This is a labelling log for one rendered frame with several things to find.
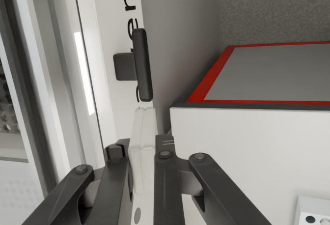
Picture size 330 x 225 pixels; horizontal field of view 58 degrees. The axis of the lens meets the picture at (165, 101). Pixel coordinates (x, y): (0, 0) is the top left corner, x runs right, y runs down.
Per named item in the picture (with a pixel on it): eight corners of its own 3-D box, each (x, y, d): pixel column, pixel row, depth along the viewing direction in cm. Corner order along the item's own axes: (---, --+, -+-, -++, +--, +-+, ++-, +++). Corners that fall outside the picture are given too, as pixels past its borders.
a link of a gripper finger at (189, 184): (154, 176, 15) (213, 170, 15) (155, 134, 20) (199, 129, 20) (157, 201, 16) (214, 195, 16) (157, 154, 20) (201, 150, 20)
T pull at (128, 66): (146, 27, 29) (141, 28, 28) (154, 99, 31) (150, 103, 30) (114, 29, 30) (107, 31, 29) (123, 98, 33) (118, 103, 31)
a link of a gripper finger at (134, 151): (147, 195, 17) (134, 196, 17) (149, 141, 24) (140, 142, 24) (141, 149, 16) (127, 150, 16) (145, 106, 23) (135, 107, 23)
